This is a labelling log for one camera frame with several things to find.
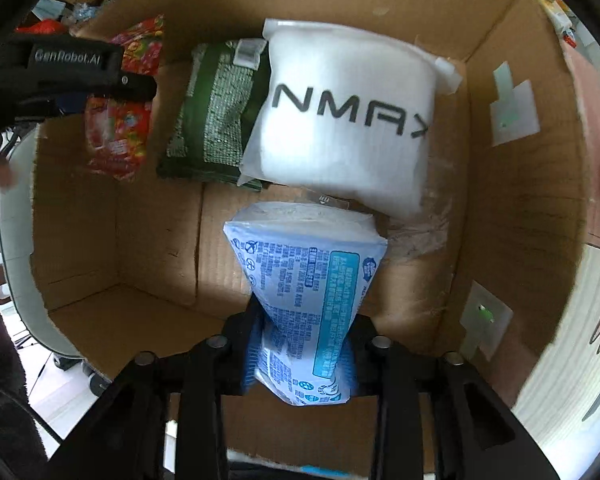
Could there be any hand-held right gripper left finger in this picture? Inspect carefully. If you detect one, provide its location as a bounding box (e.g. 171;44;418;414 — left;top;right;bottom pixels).
50;305;271;480

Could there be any blue white tissue pack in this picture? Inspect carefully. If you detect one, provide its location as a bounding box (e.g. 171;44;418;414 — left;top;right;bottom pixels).
223;201;389;407

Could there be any cardboard box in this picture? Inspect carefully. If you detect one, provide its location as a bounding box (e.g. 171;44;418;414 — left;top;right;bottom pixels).
30;0;592;476

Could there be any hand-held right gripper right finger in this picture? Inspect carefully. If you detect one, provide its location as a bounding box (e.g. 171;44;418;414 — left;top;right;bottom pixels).
342;314;531;480

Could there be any red patterned snack bag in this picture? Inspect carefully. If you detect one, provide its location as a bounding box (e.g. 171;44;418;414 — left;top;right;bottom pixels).
84;14;166;183

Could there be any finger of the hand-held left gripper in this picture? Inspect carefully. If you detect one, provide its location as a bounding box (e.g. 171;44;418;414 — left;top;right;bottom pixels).
82;72;158;103

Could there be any white zip bag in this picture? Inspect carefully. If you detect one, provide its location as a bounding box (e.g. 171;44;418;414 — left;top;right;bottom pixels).
237;18;463;221

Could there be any green snack bag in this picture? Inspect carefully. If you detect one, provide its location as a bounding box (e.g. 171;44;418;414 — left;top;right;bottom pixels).
157;38;272;192

